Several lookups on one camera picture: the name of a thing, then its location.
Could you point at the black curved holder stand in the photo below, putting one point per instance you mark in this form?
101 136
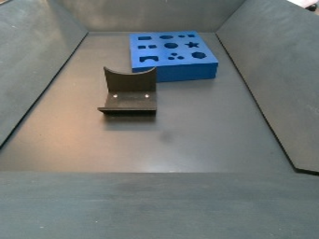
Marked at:
130 92

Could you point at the blue foam shape-sorter block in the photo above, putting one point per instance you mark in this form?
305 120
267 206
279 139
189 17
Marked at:
177 53

